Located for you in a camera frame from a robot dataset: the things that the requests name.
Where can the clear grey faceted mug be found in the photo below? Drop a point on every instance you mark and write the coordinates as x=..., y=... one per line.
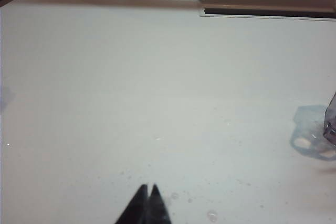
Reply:
x=331, y=119

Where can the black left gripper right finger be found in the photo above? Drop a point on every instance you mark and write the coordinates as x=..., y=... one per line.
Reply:
x=157, y=211

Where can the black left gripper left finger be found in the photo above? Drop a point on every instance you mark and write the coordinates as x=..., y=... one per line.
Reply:
x=136, y=211

